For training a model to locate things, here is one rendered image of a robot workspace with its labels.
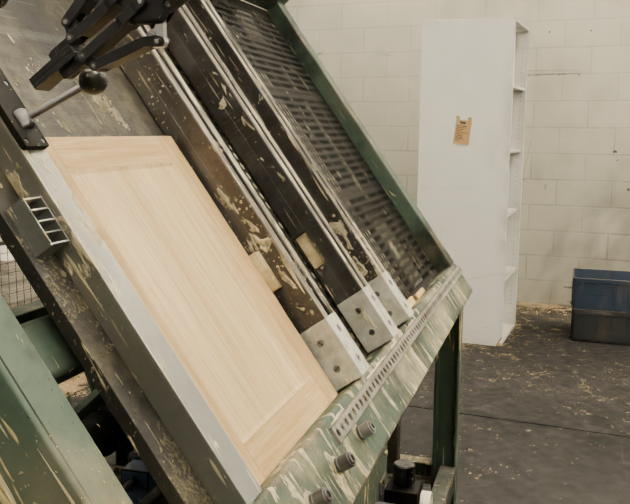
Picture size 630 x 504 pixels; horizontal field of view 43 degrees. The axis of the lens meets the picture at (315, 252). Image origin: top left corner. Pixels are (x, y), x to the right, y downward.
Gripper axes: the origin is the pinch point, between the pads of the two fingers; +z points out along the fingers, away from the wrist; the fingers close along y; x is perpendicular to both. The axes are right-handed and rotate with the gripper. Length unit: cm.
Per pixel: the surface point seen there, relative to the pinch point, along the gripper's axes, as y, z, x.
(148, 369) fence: 35.9, 13.2, 2.0
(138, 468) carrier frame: 52, 86, 87
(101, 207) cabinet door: 12.4, 14.0, 15.4
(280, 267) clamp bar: 32, 10, 52
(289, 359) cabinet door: 46, 14, 41
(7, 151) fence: 2.9, 13.4, 2.0
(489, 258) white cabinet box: 81, 35, 431
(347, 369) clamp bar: 54, 10, 52
